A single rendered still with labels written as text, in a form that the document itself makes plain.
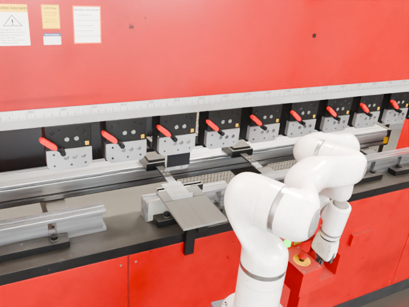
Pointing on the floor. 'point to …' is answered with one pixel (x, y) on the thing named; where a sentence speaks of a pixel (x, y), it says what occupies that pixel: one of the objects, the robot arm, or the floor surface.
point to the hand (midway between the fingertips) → (319, 261)
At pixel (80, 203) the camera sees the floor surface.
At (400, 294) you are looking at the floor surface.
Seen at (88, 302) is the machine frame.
